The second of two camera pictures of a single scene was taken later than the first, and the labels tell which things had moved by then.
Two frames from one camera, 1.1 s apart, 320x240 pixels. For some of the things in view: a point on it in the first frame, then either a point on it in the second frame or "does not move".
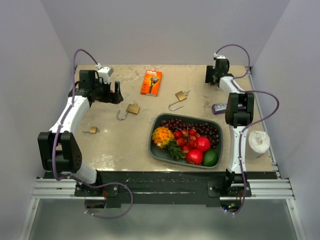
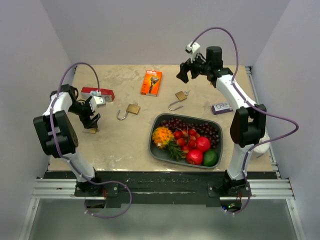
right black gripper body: x=215 y=72 → x=198 y=63
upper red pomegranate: x=203 y=143 does not move
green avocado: x=210 y=158 does not move
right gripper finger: x=210 y=72 → x=182 y=75
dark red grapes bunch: x=205 y=130 does not move
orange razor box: x=151 y=83 does not move
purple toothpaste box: x=218 y=108 does not move
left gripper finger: x=118 y=97 → x=94 y=121
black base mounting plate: x=164 y=188 does not move
